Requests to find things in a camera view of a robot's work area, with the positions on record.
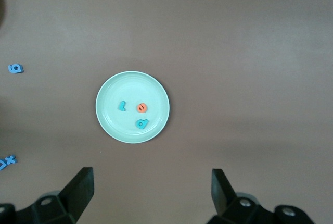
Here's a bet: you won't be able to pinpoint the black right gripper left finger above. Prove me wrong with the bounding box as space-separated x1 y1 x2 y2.
0 167 94 224

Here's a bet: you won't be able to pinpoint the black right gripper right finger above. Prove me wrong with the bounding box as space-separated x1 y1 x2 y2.
207 168 314 224

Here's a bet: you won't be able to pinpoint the teal foam letter p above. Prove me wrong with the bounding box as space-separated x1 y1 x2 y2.
135 118 149 130

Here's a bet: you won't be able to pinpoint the mint green round plate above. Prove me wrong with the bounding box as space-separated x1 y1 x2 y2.
95 71 171 144

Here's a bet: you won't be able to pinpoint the blue foam digit six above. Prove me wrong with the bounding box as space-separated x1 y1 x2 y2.
7 64 24 74

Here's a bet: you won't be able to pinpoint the brown table cover mat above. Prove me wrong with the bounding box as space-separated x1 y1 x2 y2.
0 0 333 224

